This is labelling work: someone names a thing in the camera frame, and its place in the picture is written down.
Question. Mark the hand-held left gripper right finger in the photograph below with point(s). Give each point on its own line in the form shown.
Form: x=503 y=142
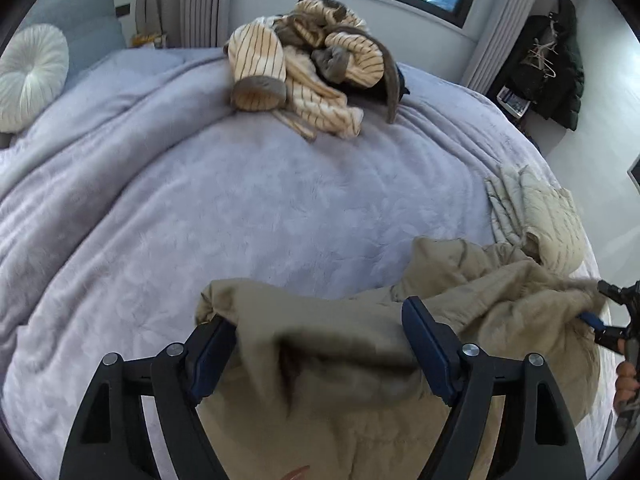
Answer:
x=427 y=345

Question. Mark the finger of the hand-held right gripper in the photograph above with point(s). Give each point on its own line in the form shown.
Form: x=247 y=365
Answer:
x=592 y=320
x=612 y=290

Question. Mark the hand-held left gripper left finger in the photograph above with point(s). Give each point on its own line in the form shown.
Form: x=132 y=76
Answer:
x=214 y=352

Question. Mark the khaki puffer coat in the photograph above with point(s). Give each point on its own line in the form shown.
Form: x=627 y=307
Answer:
x=320 y=320

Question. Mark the pale clothes hanger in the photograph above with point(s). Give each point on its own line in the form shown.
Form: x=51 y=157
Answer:
x=545 y=55

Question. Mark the person's right hand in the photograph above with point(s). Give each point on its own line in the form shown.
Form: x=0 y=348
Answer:
x=627 y=385

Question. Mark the person's left hand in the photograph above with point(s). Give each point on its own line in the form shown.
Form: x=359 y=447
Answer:
x=295 y=473

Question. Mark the folded beige quilted jacket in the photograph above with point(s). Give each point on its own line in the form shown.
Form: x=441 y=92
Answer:
x=545 y=215

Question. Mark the lavender blanket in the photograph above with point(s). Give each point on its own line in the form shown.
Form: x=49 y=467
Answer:
x=225 y=200

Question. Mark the printed box on shelf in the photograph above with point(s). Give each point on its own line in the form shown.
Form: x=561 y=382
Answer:
x=514 y=102

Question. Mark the black hanging puffer coat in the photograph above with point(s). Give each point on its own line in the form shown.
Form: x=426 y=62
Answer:
x=562 y=75

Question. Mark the grey curtain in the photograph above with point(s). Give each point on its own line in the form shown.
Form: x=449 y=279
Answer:
x=500 y=30
x=195 y=0

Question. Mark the cream striped robe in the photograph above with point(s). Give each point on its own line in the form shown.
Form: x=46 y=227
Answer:
x=300 y=70

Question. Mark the yellow bedside clutter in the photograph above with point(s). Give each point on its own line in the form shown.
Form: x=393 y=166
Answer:
x=147 y=40

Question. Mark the white round pillow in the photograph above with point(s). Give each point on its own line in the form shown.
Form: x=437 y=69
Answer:
x=30 y=77

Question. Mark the small black headboard panel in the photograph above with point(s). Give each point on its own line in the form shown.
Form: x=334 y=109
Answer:
x=123 y=8

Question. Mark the grey padded headboard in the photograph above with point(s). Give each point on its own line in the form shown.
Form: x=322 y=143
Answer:
x=80 y=20

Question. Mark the wall mounted television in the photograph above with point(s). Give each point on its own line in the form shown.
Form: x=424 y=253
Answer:
x=635 y=172

